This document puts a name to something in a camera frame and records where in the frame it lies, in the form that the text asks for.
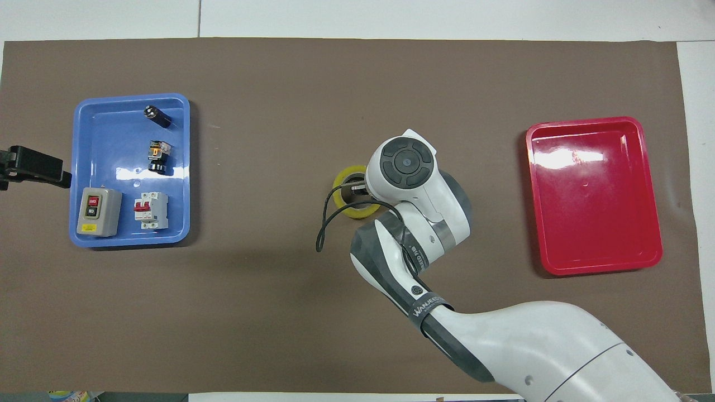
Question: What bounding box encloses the blue plastic tray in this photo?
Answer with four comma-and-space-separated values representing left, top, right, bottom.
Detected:
69, 93, 191, 248

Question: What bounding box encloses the black cylindrical part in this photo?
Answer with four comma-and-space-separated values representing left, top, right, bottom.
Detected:
144, 105, 173, 130

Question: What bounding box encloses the black cable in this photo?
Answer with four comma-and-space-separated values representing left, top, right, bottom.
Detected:
316, 184, 404, 253

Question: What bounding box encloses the black push button switch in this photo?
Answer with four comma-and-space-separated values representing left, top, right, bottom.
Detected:
147, 141, 171, 176

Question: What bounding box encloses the white circuit breaker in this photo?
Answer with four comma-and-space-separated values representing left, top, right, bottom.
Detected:
133, 192, 169, 231

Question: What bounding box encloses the grey switch box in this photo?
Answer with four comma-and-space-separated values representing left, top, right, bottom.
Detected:
77, 187, 123, 238

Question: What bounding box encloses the red plastic tray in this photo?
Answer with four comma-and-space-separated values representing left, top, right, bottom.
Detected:
525, 116, 664, 276

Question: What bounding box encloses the yellow tape roll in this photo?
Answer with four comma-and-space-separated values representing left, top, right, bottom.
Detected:
332, 165, 382, 220

